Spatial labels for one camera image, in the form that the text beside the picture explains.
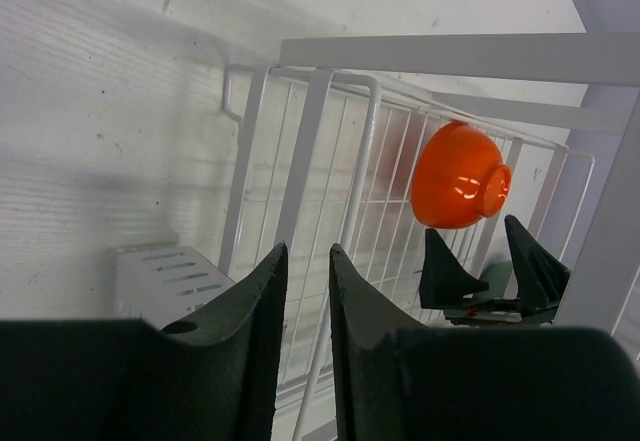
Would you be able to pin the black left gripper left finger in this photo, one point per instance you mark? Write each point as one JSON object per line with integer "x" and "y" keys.
{"x": 211, "y": 375}

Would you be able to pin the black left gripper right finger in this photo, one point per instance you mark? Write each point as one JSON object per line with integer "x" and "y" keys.
{"x": 397, "y": 379}

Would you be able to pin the white wire dish rack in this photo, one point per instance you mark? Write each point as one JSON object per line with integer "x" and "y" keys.
{"x": 326, "y": 152}

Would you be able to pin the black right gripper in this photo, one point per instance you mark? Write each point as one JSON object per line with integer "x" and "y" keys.
{"x": 541, "y": 280}

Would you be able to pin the small orange bowl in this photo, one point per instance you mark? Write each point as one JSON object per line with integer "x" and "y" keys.
{"x": 459, "y": 179}

